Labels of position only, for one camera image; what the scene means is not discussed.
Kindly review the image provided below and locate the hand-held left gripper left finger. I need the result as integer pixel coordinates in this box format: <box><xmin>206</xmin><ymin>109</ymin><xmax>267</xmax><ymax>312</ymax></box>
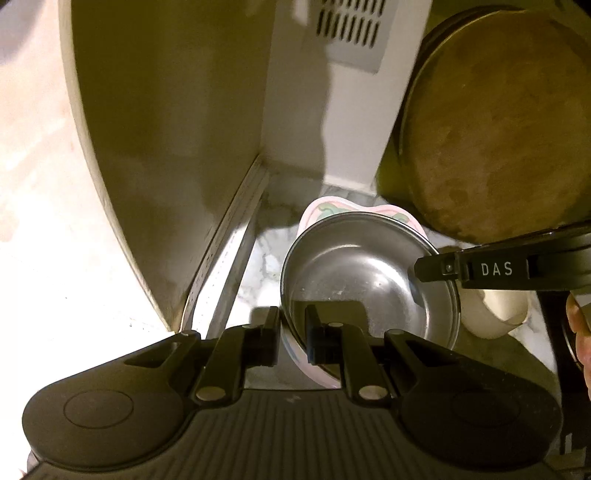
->
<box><xmin>122</xmin><ymin>305</ymin><xmax>281</xmax><ymax>402</ymax></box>

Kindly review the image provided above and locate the cream bowl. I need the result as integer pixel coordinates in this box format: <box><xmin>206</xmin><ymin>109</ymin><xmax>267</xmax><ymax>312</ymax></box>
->
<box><xmin>459</xmin><ymin>288</ymin><xmax>529</xmax><ymax>340</ymax></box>

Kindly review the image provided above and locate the rectangular cutting board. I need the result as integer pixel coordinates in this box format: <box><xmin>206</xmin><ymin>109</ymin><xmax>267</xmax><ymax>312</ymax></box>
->
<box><xmin>375</xmin><ymin>106</ymin><xmax>419</xmax><ymax>208</ymax></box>

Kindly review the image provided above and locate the white vent grille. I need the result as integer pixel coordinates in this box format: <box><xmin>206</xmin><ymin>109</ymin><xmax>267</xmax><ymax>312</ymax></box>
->
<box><xmin>316</xmin><ymin>0</ymin><xmax>389</xmax><ymax>73</ymax></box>

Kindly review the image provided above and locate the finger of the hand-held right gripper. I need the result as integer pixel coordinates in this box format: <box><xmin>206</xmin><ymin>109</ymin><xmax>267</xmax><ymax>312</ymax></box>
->
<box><xmin>413</xmin><ymin>251</ymin><xmax>462</xmax><ymax>283</ymax></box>

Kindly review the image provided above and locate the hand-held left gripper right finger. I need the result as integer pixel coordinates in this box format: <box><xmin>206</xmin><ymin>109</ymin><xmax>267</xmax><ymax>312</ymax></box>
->
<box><xmin>305</xmin><ymin>305</ymin><xmax>468</xmax><ymax>402</ymax></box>

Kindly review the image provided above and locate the round wooden cutting board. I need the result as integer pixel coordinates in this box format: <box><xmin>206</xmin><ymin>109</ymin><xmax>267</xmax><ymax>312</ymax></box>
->
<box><xmin>398</xmin><ymin>10</ymin><xmax>591</xmax><ymax>245</ymax></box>

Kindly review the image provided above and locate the person's right hand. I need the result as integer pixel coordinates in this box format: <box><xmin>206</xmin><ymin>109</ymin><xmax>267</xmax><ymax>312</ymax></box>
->
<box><xmin>566</xmin><ymin>293</ymin><xmax>591</xmax><ymax>370</ymax></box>

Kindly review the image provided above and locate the pink steel-lined pot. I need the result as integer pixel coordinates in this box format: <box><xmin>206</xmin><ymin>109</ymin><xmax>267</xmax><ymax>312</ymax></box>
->
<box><xmin>280</xmin><ymin>196</ymin><xmax>462</xmax><ymax>388</ymax></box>

